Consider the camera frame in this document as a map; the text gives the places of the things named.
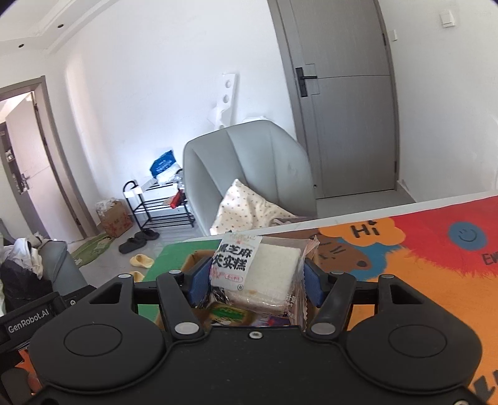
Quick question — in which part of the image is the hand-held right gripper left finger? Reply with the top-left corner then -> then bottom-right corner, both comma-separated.
89,258 -> 213,340

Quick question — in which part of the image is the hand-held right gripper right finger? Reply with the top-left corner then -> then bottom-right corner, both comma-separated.
304,258 -> 425,339

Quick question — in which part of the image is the brown cardboard box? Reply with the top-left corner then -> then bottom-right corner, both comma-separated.
156,249 -> 323,328

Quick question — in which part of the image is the white cake packet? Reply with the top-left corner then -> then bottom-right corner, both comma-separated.
210,231 -> 320,316

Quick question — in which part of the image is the pile of clothes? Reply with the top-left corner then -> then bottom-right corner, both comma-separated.
0,233 -> 53,312

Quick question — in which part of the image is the grey sofa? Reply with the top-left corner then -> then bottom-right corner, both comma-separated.
0,222 -> 94,308

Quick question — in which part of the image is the dotted white pillow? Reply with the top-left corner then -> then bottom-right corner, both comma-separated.
209,178 -> 308,236

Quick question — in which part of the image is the black shoe rack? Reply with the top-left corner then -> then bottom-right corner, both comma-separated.
122,169 -> 195,228

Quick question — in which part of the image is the colourful cartoon table mat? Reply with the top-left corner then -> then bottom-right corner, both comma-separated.
12,194 -> 498,405

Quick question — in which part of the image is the green floor mat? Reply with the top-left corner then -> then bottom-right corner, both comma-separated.
72,233 -> 115,267

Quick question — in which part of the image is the printed cardboard box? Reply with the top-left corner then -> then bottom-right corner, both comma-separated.
95,198 -> 133,238

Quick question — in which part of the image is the blue and white bag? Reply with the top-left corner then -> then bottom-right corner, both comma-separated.
150,150 -> 176,178

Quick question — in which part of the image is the grey chair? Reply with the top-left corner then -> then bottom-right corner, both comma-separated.
183,120 -> 317,236

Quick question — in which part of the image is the white foam board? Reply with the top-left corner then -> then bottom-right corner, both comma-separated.
208,72 -> 238,131

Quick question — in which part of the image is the grey door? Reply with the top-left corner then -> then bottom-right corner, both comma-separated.
268,0 -> 401,200

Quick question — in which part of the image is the open doorway frame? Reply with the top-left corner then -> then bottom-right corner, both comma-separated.
0,76 -> 88,240

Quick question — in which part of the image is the black door handle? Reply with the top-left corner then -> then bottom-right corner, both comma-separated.
295,67 -> 319,97

